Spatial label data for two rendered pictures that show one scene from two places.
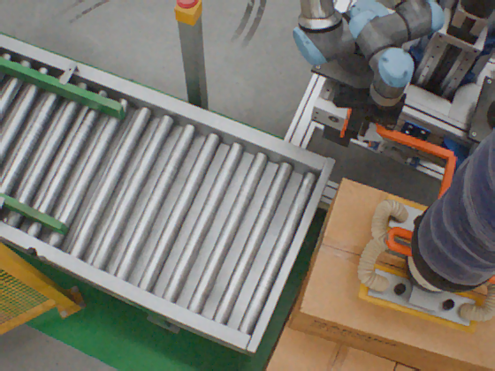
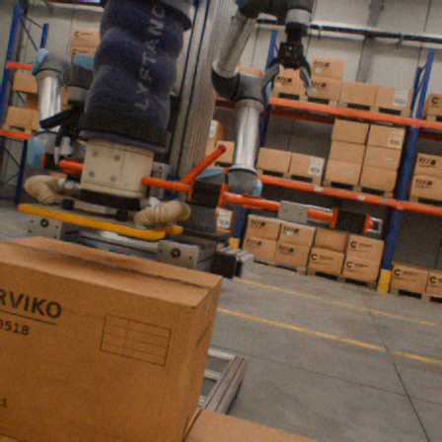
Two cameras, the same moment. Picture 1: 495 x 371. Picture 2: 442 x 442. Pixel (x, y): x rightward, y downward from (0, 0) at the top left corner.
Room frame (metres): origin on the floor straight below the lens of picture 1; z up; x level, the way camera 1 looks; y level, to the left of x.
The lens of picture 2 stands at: (-0.83, -0.61, 1.19)
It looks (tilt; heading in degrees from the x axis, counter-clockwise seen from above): 3 degrees down; 352
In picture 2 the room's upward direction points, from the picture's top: 11 degrees clockwise
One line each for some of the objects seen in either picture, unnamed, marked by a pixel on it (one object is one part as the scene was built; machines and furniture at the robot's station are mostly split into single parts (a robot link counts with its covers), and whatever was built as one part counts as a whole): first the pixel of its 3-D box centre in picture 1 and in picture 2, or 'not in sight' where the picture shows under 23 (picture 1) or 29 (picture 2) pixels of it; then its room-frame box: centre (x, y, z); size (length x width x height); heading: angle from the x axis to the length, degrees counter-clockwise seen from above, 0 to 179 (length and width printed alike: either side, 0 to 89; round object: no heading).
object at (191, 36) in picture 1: (195, 75); not in sight; (1.17, 0.23, 0.50); 0.07 x 0.07 x 1.00; 70
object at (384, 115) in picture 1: (384, 104); (77, 121); (0.70, -0.30, 1.32); 0.09 x 0.08 x 0.12; 74
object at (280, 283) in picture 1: (292, 254); not in sight; (0.50, -0.15, 0.58); 0.70 x 0.03 x 0.06; 160
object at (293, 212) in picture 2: not in sight; (292, 212); (0.25, -0.94, 1.17); 0.07 x 0.07 x 0.04; 74
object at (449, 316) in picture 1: (422, 298); (94, 215); (0.29, -0.46, 1.08); 0.34 x 0.10 x 0.05; 74
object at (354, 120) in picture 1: (361, 124); (60, 163); (0.71, -0.27, 1.18); 0.09 x 0.08 x 0.05; 164
